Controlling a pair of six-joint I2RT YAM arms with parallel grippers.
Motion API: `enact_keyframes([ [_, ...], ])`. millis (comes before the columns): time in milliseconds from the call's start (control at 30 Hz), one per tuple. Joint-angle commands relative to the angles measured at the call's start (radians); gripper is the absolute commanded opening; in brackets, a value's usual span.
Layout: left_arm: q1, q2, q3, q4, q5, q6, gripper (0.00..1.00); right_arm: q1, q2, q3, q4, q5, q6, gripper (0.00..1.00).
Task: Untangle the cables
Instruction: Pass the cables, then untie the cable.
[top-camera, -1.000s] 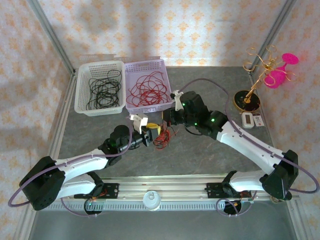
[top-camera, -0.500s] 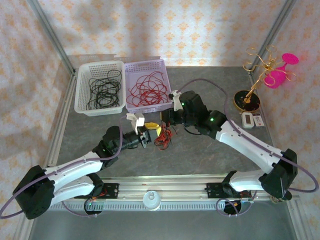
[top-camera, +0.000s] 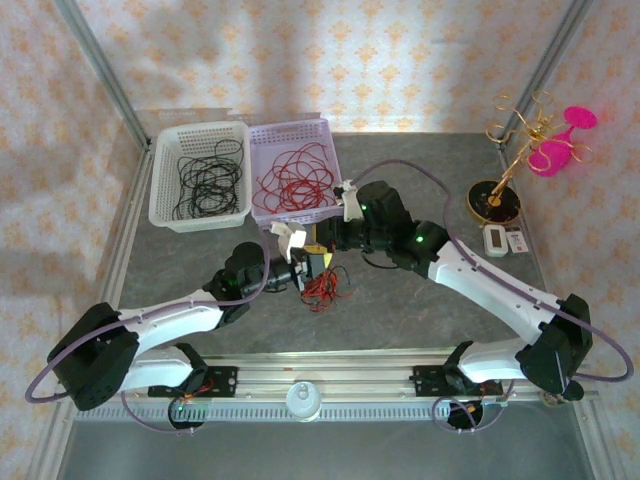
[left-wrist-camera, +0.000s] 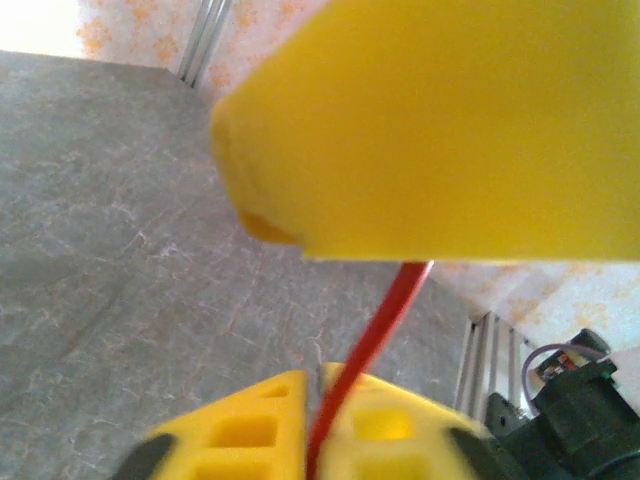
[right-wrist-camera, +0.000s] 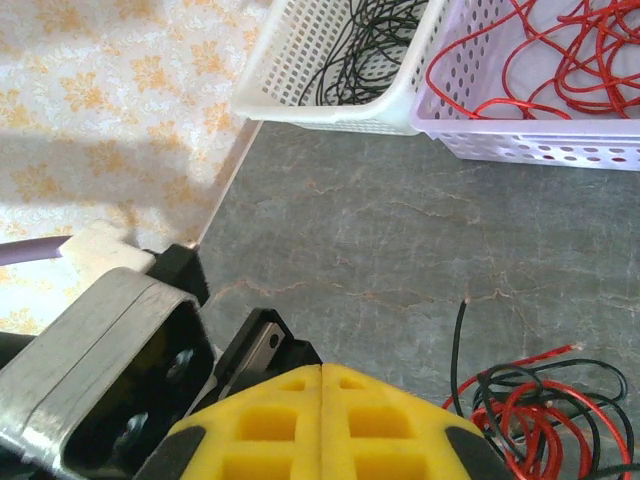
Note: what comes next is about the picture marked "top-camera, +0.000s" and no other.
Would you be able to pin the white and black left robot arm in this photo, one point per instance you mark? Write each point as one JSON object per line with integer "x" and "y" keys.
{"x": 165, "y": 320}

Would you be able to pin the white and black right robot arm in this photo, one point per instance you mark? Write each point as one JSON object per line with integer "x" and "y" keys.
{"x": 490, "y": 285}

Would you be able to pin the lilac perforated plastic basket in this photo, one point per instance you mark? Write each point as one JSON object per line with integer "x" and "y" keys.
{"x": 300, "y": 131}

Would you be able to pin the white digital timer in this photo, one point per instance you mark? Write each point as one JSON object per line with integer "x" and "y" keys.
{"x": 495, "y": 241}

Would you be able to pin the white perforated plastic basket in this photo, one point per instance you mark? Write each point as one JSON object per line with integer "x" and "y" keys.
{"x": 165, "y": 185}

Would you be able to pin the white round knob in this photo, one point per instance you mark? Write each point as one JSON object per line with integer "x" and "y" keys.
{"x": 302, "y": 400}

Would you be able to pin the small white card red mark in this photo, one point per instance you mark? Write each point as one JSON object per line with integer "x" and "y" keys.
{"x": 517, "y": 242}

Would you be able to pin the pink plastic goblet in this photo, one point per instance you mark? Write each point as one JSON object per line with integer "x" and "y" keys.
{"x": 547, "y": 157}

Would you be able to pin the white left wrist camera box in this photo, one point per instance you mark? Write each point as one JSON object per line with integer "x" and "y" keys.
{"x": 287, "y": 237}

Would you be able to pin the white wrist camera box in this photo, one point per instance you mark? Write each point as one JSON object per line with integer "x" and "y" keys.
{"x": 349, "y": 200}
{"x": 287, "y": 237}

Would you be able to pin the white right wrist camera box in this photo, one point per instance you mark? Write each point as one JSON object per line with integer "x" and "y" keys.
{"x": 349, "y": 200}

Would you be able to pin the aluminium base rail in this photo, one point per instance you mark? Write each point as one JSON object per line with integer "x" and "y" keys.
{"x": 325, "y": 375}

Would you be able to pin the aluminium side rail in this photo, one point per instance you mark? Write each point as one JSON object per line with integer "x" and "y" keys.
{"x": 117, "y": 260}

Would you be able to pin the aluminium frame post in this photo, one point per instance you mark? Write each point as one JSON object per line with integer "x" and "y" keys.
{"x": 100, "y": 70}
{"x": 545, "y": 70}

